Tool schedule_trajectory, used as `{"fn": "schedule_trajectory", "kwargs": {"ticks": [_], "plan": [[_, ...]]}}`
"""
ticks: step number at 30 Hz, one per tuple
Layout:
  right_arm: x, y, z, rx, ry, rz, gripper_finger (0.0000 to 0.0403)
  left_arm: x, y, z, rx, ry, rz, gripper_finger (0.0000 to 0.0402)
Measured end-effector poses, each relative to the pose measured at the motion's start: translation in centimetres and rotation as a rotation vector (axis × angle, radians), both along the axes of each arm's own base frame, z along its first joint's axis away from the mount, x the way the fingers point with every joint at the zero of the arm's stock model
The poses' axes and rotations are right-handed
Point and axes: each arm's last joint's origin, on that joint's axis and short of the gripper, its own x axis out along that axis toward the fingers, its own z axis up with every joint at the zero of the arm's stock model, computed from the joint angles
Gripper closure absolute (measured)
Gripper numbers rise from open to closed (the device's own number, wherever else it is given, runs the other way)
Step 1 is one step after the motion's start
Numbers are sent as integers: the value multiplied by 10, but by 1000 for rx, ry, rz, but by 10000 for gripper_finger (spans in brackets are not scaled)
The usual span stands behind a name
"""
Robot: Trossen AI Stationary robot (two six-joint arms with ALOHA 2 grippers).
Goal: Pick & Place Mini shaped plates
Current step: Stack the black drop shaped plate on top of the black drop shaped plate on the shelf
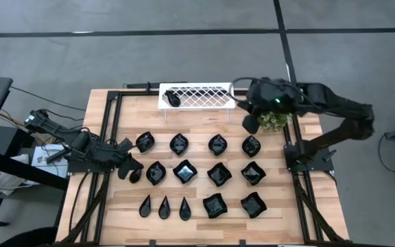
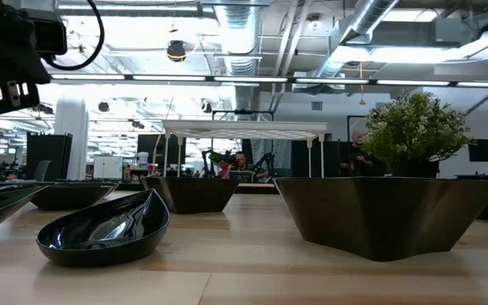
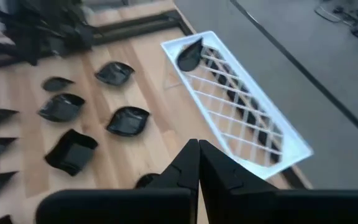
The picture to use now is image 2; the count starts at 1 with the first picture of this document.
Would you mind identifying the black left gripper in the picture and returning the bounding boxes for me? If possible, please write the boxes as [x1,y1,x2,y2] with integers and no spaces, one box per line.
[0,16,51,115]

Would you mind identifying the black leaf-shaped mini plate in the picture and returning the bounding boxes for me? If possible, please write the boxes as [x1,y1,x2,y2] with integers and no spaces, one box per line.
[29,180,120,212]

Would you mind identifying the white pillar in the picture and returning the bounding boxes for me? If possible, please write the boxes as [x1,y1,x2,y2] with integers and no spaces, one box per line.
[54,95,90,181]

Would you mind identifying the black cabinet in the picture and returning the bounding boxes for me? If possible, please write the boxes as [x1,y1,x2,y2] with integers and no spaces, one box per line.
[26,132,74,182]

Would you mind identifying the gray office chair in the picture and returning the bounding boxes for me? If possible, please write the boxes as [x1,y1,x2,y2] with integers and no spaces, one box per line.
[31,159,53,182]

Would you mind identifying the white cabinet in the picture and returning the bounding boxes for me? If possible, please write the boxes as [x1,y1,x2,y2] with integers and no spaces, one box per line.
[92,155,124,180]

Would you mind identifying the long linear ceiling light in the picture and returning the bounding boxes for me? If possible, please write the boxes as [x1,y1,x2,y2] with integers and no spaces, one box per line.
[0,71,488,89]

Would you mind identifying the black ceiling dome device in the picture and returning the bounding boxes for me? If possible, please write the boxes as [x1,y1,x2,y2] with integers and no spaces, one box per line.
[166,40,187,64]

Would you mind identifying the white lattice shelf rack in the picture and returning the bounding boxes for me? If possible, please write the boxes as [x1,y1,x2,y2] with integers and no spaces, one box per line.
[161,119,329,179]

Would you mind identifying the person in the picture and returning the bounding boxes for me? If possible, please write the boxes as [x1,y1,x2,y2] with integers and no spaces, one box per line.
[222,151,270,183]
[340,130,387,178]

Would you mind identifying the laptop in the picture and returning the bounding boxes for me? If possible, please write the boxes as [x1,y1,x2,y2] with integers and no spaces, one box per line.
[228,169,255,184]

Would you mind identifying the black partition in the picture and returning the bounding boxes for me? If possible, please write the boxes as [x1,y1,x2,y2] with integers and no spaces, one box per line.
[290,139,387,178]

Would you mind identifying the green artificial potted plant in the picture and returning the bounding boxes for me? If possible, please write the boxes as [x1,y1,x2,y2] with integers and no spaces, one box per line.
[360,91,474,179]

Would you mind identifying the black monitor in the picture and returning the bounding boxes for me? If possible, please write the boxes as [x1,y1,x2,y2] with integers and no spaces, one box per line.
[468,138,488,164]

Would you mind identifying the black side table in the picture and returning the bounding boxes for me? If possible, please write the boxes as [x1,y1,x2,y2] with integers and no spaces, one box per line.
[455,172,488,184]

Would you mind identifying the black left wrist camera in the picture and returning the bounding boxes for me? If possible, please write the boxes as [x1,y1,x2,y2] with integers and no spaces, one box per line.
[14,6,69,57]

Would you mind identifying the black left wrist camera cable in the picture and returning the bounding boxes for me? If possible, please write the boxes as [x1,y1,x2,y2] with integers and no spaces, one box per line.
[42,0,106,72]

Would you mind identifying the silver round ventilation duct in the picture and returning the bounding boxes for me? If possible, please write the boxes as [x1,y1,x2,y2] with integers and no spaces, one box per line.
[213,0,263,112]
[311,0,401,80]

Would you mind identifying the yellow hanging cord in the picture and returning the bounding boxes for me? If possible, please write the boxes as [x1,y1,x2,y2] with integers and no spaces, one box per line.
[357,62,366,106]

